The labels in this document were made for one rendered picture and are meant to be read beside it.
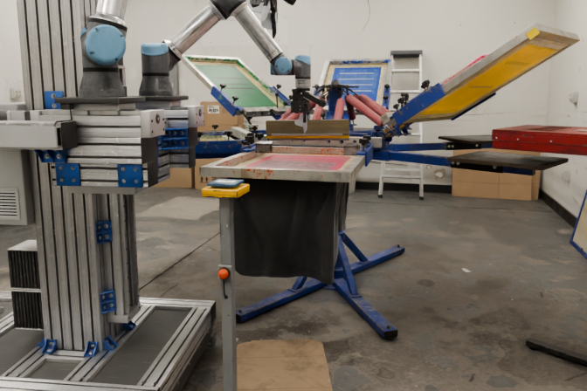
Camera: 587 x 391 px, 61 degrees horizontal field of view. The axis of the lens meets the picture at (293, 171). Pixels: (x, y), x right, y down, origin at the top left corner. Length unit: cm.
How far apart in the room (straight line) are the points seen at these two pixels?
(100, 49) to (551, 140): 182
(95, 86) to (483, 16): 538
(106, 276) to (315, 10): 510
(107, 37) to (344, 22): 515
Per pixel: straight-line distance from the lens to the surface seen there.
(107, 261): 221
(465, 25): 658
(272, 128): 247
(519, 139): 246
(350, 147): 239
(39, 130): 179
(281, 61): 225
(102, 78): 183
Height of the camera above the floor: 128
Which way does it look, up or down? 9 degrees down
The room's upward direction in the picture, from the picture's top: straight up
